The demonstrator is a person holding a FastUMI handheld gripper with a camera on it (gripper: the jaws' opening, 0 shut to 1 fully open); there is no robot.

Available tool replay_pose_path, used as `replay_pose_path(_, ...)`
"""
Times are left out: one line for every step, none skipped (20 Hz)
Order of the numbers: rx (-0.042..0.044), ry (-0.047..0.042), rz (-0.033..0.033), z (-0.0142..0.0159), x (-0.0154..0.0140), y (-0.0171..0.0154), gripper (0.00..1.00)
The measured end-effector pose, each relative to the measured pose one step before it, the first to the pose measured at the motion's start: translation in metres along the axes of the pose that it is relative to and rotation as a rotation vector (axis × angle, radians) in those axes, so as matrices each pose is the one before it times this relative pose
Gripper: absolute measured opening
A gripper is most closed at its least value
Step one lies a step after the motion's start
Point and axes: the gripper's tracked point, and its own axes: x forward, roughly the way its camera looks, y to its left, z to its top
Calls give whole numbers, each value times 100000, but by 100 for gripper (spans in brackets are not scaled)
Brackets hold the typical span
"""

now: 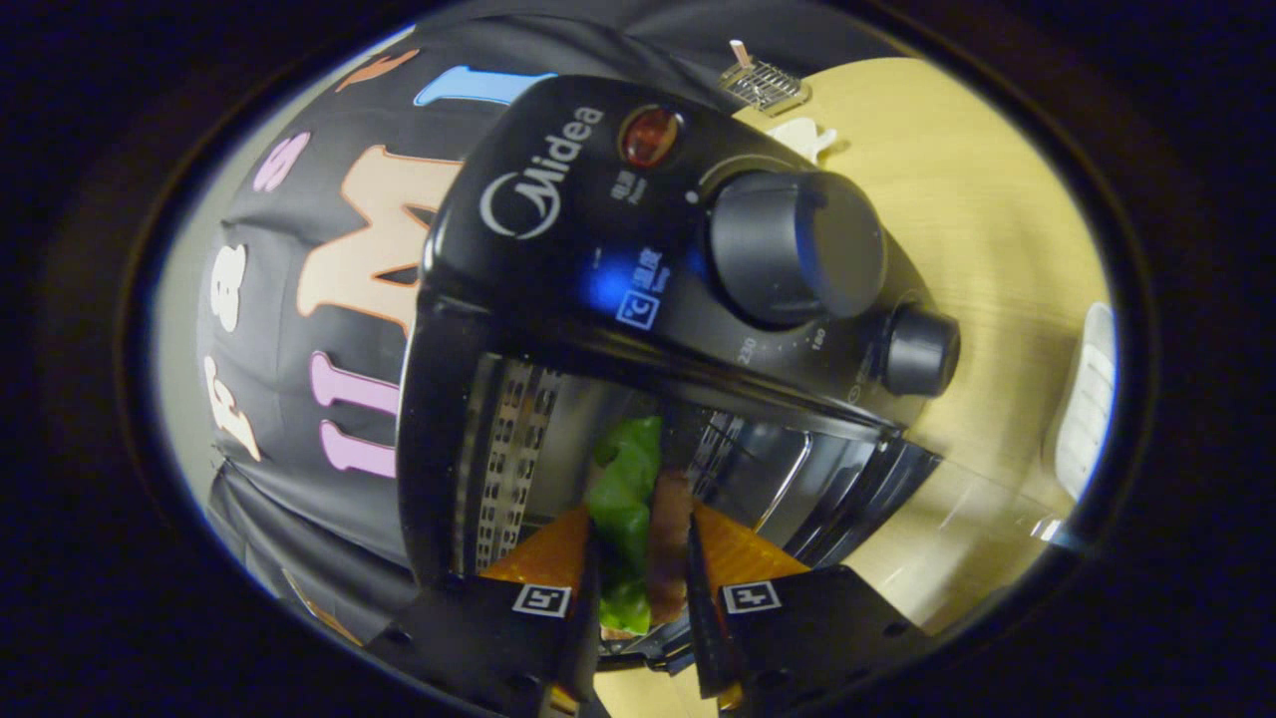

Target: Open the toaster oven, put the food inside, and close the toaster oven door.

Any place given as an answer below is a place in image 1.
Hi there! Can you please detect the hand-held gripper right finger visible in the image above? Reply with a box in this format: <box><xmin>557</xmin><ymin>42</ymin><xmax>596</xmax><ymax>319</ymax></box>
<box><xmin>686</xmin><ymin>499</ymin><xmax>933</xmax><ymax>714</ymax></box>

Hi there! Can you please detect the wire mesh holder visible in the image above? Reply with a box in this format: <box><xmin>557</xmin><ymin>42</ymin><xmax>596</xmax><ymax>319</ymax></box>
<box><xmin>719</xmin><ymin>58</ymin><xmax>811</xmax><ymax>117</ymax></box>

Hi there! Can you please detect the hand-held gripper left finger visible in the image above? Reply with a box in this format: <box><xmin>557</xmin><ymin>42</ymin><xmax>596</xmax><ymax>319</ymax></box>
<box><xmin>364</xmin><ymin>504</ymin><xmax>604</xmax><ymax>718</ymax></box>

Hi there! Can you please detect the black toaster oven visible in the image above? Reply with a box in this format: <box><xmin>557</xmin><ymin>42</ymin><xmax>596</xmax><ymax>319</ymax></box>
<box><xmin>397</xmin><ymin>75</ymin><xmax>963</xmax><ymax>674</ymax></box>

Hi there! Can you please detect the white plate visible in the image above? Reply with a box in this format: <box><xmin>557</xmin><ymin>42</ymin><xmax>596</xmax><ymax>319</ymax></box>
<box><xmin>1042</xmin><ymin>302</ymin><xmax>1118</xmax><ymax>502</ymax></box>

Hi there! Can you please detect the black backdrop cloth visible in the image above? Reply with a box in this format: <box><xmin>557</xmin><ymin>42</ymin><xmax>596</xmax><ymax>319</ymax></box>
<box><xmin>194</xmin><ymin>15</ymin><xmax>898</xmax><ymax>649</ymax></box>

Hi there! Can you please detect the lettuce sandwich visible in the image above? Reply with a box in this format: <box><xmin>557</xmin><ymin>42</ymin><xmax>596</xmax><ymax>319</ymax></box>
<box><xmin>583</xmin><ymin>416</ymin><xmax>696</xmax><ymax>639</ymax></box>

